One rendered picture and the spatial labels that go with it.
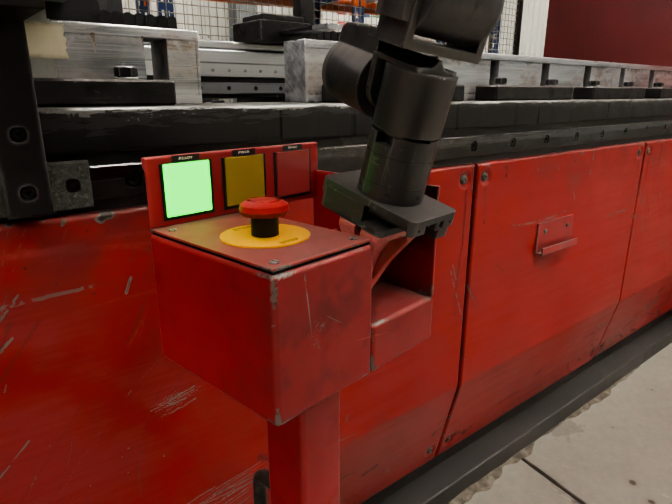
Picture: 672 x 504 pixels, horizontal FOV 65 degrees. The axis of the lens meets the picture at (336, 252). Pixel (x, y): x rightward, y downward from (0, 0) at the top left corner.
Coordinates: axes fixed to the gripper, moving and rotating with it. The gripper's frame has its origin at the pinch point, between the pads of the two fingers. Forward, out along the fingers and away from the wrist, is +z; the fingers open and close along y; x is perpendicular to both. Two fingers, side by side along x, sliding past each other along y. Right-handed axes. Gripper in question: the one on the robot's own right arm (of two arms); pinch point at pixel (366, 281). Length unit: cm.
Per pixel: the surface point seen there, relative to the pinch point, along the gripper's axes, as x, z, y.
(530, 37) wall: -649, -6, 285
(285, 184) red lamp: 0.4, -5.0, 12.3
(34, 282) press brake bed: 20.0, 8.9, 26.2
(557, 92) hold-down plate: -89, -11, 22
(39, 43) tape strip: 12.2, -11.3, 43.0
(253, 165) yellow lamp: 4.4, -7.2, 12.9
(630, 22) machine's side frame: -199, -31, 46
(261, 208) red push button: 11.4, -8.1, 3.3
